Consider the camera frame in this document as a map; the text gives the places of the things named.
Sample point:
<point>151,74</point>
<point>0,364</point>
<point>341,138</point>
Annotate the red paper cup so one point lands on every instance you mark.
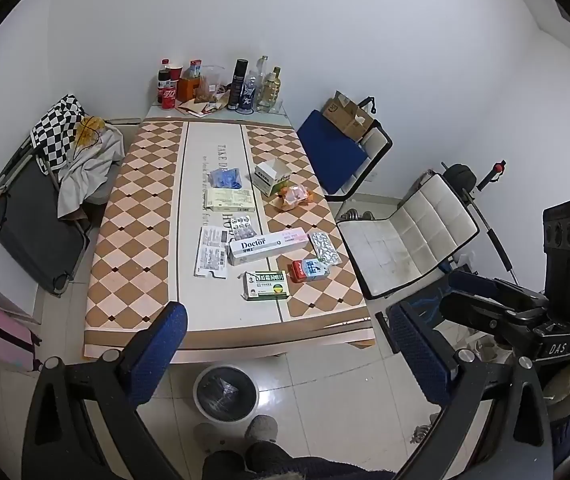
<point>175,75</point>

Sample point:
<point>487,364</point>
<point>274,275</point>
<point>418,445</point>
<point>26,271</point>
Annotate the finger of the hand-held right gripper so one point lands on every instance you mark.
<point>480,317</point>
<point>472,285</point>

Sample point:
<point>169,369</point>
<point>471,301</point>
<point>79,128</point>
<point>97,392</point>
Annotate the person's legs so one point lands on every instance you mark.
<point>265,462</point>

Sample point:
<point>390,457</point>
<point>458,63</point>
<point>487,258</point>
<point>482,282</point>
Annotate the black exercise machine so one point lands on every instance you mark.
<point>460,177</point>

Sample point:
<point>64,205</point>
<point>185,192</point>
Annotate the round white trash bin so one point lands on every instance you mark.
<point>226,392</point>

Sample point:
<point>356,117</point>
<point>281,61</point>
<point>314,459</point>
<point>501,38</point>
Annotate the grey cloth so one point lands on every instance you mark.
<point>92,170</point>

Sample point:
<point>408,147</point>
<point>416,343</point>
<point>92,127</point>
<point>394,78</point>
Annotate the black spray can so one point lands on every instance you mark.
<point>238,85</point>

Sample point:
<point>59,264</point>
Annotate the orange carton box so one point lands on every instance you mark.
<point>188,89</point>

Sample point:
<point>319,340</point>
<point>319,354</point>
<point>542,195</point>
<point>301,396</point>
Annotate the blue plastic wrapper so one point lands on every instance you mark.
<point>225,178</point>

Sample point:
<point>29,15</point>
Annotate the yellow net bag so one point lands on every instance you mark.
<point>90,129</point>

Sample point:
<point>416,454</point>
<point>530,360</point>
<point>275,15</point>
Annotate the white printed leaflet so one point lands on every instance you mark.
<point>210,257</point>

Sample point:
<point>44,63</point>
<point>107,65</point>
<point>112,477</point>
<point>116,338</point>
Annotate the large cola bottle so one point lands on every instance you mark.
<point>167,94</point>

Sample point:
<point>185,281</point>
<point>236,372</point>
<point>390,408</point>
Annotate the white padded chair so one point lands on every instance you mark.
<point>410,240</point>

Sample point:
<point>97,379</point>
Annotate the cardboard box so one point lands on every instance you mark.
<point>347,115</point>

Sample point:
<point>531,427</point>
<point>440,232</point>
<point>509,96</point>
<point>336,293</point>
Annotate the silver blister pack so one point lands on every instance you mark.
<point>325,248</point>

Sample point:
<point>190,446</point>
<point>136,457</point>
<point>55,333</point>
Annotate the blue chair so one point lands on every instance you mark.
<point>332,152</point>

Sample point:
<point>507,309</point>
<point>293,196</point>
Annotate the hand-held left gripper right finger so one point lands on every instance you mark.
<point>417,355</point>

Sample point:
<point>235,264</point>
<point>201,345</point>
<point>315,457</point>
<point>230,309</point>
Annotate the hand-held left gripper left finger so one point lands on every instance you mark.
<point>161,350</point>

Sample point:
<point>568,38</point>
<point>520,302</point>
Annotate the pile of snack packets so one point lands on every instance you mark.
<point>265,117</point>

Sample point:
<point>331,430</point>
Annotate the orange snack wrapper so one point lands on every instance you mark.
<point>292,197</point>

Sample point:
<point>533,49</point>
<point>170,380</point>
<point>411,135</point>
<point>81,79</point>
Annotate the round pill blister pack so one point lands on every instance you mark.
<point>242,227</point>

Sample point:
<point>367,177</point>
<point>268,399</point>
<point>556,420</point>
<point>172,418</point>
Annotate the clear bottle blue label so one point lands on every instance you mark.
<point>250,94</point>

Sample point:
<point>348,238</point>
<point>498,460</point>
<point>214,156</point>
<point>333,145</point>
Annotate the metal dumbbells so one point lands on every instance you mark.
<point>360,216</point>

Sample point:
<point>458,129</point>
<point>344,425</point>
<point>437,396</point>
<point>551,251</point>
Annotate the dark grey folding cot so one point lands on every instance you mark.
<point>30,210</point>

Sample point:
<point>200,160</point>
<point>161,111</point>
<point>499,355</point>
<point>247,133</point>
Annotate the green yellow medicine box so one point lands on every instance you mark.
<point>265,285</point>

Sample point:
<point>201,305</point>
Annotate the pale yellow flat box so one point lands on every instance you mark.
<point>229,200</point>

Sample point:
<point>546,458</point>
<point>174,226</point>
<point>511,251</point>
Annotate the white pink toothpaste box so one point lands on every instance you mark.
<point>267,246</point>

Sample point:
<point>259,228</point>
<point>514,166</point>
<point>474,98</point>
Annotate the white green medicine box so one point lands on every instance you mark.
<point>271,176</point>

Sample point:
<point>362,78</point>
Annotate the clear drinking glass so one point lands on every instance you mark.
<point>278,105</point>

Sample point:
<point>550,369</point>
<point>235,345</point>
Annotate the brown paper envelope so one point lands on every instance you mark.
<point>197,106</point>

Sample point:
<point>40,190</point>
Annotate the person's grey slipper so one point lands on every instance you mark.
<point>261,429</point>

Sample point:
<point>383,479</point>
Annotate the tall clear glass bottle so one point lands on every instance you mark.
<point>263,69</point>

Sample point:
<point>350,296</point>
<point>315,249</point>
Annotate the table with checkered top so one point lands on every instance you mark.
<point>190,160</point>

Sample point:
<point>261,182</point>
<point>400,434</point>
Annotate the black white checkered cloth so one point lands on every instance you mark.
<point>57,127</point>

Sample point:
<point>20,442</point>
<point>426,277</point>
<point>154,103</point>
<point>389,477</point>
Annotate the red white small box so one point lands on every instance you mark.
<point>309,270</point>

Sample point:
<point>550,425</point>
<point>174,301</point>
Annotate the gold liquor bottle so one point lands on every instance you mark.
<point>271,91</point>

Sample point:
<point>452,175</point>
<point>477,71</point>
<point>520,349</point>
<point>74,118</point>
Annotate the clear bag of snacks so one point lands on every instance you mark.
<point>211,85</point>

